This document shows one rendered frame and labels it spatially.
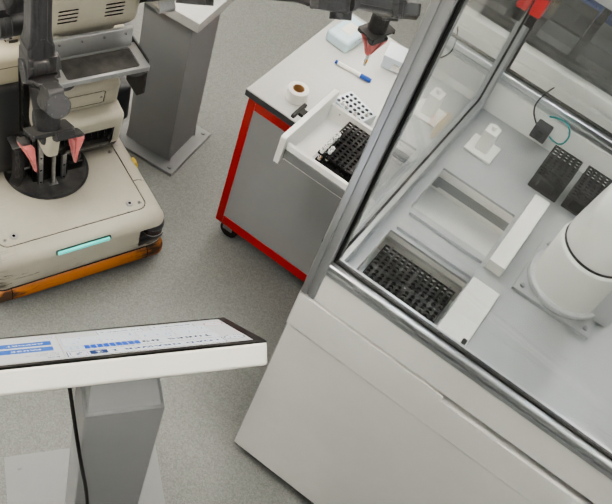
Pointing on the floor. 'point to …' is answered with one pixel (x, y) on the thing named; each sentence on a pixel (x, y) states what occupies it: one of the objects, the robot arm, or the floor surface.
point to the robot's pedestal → (172, 84)
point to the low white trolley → (286, 252)
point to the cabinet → (353, 438)
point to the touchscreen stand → (95, 460)
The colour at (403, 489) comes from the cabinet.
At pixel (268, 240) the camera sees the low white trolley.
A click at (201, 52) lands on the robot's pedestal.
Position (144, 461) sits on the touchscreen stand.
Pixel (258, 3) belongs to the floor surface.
